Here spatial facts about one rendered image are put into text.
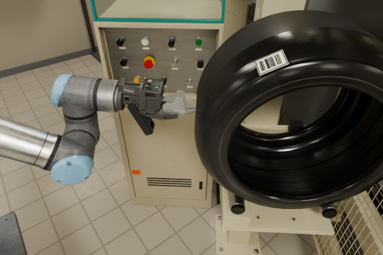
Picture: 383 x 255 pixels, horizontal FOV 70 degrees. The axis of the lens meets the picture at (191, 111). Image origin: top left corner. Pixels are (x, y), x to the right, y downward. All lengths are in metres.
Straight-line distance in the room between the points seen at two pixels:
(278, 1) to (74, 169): 0.74
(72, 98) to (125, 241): 1.30
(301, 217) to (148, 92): 0.68
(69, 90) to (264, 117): 0.72
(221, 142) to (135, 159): 1.05
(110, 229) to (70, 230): 0.25
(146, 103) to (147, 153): 0.91
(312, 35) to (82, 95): 0.56
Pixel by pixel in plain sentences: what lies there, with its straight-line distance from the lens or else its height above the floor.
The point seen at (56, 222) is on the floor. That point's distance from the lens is 2.13.
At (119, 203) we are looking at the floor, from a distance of 2.08.
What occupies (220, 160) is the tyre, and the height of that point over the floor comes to 1.13.
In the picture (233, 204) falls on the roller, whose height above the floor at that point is 0.92.
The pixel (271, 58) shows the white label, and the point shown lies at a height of 1.41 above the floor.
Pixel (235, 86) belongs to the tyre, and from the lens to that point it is 0.61.
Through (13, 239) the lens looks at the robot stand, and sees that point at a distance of 1.39.
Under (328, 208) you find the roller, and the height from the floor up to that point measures 0.92.
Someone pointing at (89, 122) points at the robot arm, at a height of 1.17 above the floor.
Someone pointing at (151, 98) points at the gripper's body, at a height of 1.26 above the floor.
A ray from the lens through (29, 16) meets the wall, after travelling 3.93.
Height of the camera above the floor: 1.65
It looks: 36 degrees down
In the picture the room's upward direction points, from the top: straight up
